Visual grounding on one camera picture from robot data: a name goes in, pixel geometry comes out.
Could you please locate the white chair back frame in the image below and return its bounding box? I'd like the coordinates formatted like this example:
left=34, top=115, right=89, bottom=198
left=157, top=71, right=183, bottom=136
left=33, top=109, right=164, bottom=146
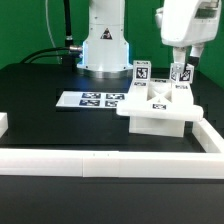
left=116, top=79, right=203, bottom=121

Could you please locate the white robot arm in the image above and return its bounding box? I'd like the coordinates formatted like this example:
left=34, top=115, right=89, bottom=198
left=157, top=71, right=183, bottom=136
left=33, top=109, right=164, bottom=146
left=78, top=0, right=222, bottom=77

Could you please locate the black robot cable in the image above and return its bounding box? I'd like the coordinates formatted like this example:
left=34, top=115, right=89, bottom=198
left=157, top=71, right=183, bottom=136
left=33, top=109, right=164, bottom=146
left=20, top=0, right=84, bottom=64

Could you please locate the white sheet with markers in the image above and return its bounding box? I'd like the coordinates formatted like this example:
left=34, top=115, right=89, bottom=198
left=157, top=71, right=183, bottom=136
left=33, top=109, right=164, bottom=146
left=56, top=91, right=127, bottom=108

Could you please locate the white chair seat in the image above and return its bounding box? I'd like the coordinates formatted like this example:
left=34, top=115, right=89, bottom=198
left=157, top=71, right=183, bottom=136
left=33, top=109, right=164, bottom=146
left=129, top=117, right=185, bottom=137

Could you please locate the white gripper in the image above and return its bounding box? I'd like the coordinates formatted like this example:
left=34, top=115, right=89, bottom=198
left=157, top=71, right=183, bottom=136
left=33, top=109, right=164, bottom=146
left=155, top=0, right=222, bottom=72

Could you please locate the white U-shaped obstacle fence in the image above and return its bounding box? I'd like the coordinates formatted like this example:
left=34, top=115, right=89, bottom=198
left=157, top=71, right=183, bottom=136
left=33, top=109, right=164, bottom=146
left=0, top=120, right=224, bottom=179

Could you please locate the thin white cable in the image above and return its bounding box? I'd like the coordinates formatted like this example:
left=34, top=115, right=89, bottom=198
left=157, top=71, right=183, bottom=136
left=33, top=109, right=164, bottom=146
left=45, top=0, right=63, bottom=64

